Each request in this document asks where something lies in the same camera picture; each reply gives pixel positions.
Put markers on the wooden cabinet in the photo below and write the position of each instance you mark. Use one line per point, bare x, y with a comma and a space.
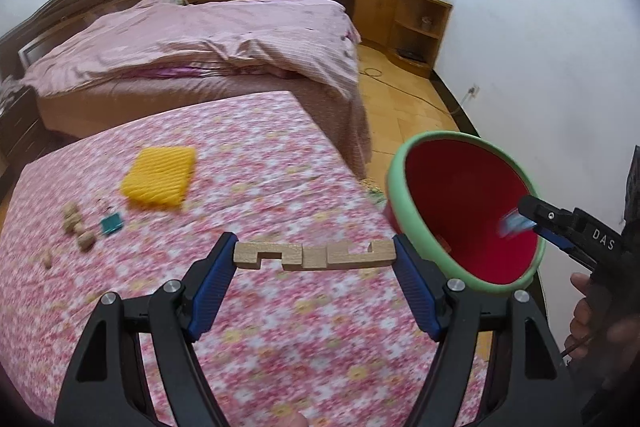
380, 2

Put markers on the white wall socket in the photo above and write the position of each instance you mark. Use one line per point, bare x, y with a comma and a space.
474, 90

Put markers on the dark wooden headboard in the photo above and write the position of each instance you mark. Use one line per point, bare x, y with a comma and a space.
75, 12

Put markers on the black device on shelf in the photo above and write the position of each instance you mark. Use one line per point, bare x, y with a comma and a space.
410, 55

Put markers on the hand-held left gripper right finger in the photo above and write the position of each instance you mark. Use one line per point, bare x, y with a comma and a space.
415, 278

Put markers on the bed with pink bedding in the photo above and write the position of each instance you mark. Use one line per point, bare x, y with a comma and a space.
165, 91

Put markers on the glass jar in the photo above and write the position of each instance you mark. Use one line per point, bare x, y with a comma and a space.
427, 23

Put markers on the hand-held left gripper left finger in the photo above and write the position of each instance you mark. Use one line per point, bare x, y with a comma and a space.
215, 278

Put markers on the notched wooden block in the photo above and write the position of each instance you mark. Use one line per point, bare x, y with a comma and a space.
310, 258

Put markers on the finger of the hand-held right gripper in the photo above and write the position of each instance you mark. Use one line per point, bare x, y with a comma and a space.
575, 224
567, 249

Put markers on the small tan chunk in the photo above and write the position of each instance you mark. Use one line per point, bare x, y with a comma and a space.
74, 210
70, 224
85, 241
47, 260

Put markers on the yellow foam net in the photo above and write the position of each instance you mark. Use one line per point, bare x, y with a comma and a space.
160, 177

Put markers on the dark wooden nightstand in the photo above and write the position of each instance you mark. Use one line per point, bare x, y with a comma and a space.
17, 132

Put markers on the pink floral tablecloth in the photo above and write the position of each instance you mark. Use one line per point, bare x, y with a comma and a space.
250, 157

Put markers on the blue packet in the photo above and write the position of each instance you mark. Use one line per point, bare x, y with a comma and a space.
515, 223

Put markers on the small teal packet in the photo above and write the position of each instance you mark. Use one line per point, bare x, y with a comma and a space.
111, 225

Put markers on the red bin with green rim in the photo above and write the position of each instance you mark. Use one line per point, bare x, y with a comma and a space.
450, 177

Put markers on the person's right hand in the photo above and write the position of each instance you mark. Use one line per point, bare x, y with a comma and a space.
585, 312

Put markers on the pink duvet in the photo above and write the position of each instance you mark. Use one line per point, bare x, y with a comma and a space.
200, 32

